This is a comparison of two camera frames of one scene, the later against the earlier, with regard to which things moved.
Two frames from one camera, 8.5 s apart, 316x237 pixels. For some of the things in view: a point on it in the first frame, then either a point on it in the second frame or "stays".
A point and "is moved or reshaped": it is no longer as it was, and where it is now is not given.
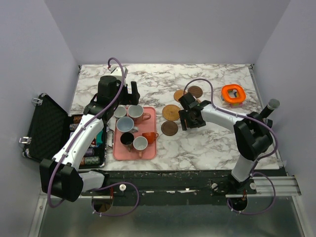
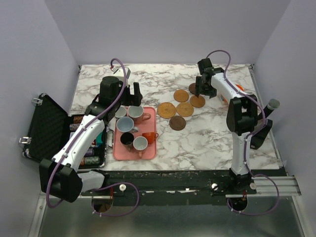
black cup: x=127 y=138 stays
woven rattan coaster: x=171 y=112 is moved or reshaped
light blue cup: x=126 y=124 stays
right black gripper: x=186 y=111 -> x=203 y=87
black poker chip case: x=48 y=126 stays
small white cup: x=120 y=111 stays
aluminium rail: x=285 y=185 stays
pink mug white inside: x=136 y=112 stays
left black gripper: x=131 y=98 stays
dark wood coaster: x=196 y=90 stays
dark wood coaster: x=169 y=128 is moved or reshaped
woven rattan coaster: x=178 y=94 is moved or reshaped
